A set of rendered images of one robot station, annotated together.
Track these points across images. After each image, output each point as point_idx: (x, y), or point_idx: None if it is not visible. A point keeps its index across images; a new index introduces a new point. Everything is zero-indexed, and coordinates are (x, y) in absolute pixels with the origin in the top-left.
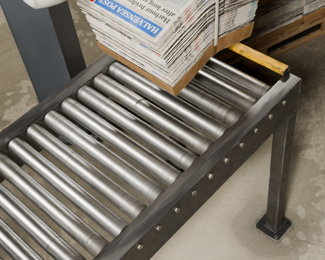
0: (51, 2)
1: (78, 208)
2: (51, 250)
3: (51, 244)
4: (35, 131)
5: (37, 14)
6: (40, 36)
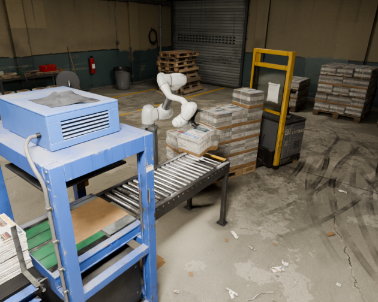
0: (179, 126)
1: (174, 181)
2: (170, 187)
3: (169, 186)
4: (159, 168)
5: None
6: None
